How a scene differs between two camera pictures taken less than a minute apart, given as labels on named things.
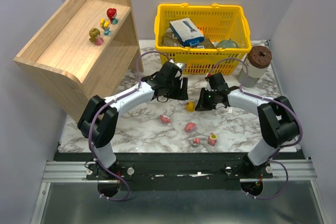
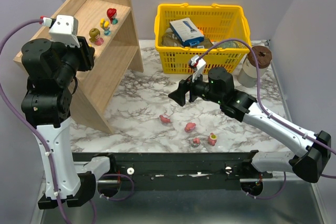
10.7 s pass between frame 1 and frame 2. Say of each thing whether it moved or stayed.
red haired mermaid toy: stayed
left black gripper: moved
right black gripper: moved
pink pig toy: stayed
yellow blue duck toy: stayed
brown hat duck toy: stayed
